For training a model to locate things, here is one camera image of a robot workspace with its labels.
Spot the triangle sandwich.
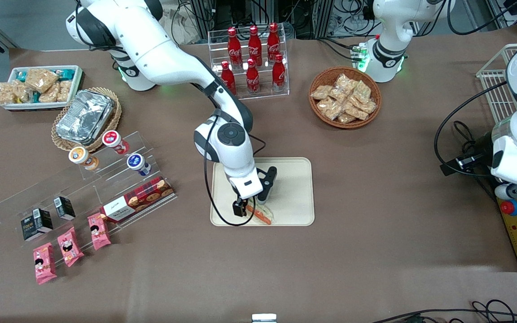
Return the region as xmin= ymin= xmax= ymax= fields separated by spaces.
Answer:
xmin=245 ymin=203 xmax=274 ymax=226

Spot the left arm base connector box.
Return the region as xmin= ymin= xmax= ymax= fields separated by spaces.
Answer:
xmin=350 ymin=43 xmax=372 ymax=73

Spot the beige plastic tray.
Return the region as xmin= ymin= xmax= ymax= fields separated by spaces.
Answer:
xmin=210 ymin=157 xmax=315 ymax=227

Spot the clear acrylic bottle rack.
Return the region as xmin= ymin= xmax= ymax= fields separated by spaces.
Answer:
xmin=207 ymin=27 xmax=290 ymax=104

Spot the brown table cover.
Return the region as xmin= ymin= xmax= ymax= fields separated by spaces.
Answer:
xmin=0 ymin=25 xmax=517 ymax=323

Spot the red tartan cookie box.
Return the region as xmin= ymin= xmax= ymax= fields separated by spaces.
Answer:
xmin=100 ymin=176 xmax=176 ymax=224

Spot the red cola bottle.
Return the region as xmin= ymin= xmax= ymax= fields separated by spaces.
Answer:
xmin=271 ymin=53 xmax=287 ymax=93
xmin=227 ymin=27 xmax=243 ymax=69
xmin=266 ymin=22 xmax=282 ymax=63
xmin=245 ymin=58 xmax=261 ymax=96
xmin=247 ymin=25 xmax=263 ymax=67
xmin=220 ymin=61 xmax=238 ymax=96

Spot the blue lid yogurt cup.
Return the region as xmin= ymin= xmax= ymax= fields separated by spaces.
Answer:
xmin=126 ymin=153 xmax=152 ymax=177

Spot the round wicker basket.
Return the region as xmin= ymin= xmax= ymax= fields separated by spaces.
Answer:
xmin=308 ymin=66 xmax=382 ymax=130

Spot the red lid yogurt cup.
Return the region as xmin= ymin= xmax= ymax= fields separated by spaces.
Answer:
xmin=102 ymin=130 xmax=130 ymax=156

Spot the pink snack packet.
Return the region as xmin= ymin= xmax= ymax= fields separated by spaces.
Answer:
xmin=87 ymin=213 xmax=112 ymax=251
xmin=56 ymin=227 xmax=85 ymax=268
xmin=32 ymin=242 xmax=58 ymax=286

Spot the oval wicker basket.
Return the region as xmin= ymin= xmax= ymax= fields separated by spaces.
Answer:
xmin=51 ymin=87 xmax=123 ymax=153

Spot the clear acrylic stepped shelf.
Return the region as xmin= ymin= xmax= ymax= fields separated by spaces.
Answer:
xmin=0 ymin=131 xmax=179 ymax=248

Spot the orange lid yogurt cup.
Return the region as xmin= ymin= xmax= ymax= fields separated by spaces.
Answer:
xmin=68 ymin=147 xmax=100 ymax=171

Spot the beige crumpled cloth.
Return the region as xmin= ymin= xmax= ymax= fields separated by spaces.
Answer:
xmin=162 ymin=4 xmax=202 ymax=46

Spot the aluminium foil container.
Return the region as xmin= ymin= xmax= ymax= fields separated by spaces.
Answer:
xmin=55 ymin=89 xmax=115 ymax=145

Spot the small black drink carton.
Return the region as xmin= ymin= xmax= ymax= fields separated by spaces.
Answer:
xmin=53 ymin=196 xmax=76 ymax=222

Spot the white plastic bin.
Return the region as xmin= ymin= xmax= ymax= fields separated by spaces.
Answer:
xmin=0 ymin=65 xmax=84 ymax=111

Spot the large black drink carton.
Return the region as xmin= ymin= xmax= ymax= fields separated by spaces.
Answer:
xmin=20 ymin=208 xmax=54 ymax=242

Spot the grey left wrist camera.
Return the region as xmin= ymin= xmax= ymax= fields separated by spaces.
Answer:
xmin=494 ymin=183 xmax=517 ymax=201

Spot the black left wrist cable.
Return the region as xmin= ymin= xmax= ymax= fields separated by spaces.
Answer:
xmin=434 ymin=80 xmax=510 ymax=178

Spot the white wire rack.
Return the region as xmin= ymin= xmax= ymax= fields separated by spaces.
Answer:
xmin=476 ymin=43 xmax=517 ymax=125

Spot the black overhead cable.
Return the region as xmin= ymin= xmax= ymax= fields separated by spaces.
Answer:
xmin=446 ymin=0 xmax=517 ymax=36

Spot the black floor cable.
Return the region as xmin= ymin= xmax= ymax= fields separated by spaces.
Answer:
xmin=370 ymin=299 xmax=517 ymax=323

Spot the aluminium frame with cables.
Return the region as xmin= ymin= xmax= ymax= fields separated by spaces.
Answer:
xmin=189 ymin=0 xmax=376 ymax=40

